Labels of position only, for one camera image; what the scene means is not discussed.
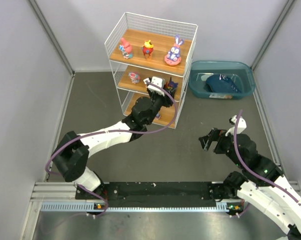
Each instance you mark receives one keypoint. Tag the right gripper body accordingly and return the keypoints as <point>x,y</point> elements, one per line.
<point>216,142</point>

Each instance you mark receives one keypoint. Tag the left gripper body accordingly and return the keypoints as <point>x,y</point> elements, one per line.
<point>167,97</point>

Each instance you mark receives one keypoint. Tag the navy bird toy red hat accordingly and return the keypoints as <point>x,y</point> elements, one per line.
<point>171,86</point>

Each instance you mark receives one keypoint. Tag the pink toy with goggles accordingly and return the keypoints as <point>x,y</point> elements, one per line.
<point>134,77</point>

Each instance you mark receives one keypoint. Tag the purple bunny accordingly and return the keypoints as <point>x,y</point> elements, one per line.
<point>173,57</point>

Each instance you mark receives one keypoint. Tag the yellow bear ice cream cone toy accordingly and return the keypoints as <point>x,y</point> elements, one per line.
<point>147,49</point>

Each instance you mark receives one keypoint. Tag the pink rabbit toy blue bow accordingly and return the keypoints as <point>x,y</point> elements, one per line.
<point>126,49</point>

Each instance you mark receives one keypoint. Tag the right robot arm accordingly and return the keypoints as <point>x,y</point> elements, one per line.
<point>261,183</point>

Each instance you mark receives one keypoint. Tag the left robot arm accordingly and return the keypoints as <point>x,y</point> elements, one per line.
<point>73,151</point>

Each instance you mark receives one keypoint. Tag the dark blue pouch in bin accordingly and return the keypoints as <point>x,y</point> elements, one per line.
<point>220,83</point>

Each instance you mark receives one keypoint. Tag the teal plastic bin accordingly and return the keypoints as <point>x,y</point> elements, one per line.
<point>240,73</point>

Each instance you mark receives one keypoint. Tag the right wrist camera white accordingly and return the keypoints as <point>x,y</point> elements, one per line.
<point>241,126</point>

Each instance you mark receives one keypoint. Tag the white wire wooden shelf rack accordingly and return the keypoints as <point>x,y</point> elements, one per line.
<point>136,29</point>

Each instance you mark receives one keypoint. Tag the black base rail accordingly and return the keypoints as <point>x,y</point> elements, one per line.
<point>184,194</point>

